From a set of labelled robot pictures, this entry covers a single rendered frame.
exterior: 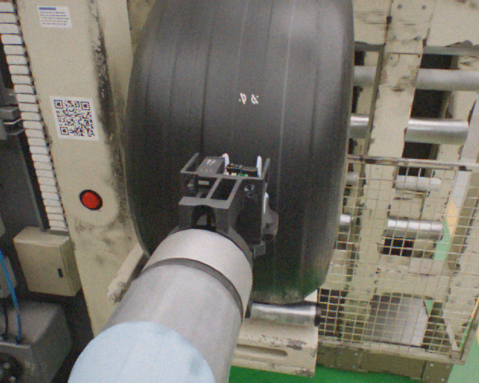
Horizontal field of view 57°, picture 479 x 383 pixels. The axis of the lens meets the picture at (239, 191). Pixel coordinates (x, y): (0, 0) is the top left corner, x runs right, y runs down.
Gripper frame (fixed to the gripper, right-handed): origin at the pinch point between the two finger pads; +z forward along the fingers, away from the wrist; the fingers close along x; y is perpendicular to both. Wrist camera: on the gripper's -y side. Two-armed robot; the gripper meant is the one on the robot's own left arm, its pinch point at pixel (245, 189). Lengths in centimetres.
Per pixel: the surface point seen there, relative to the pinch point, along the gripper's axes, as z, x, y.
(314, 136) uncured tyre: 3.2, -7.3, 6.1
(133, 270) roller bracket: 17.9, 23.4, -26.3
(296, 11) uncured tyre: 11.5, -3.8, 19.1
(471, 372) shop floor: 97, -77, -113
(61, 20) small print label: 18.1, 31.2, 16.9
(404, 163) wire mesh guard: 63, -31, -17
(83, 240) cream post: 22.6, 35.6, -24.0
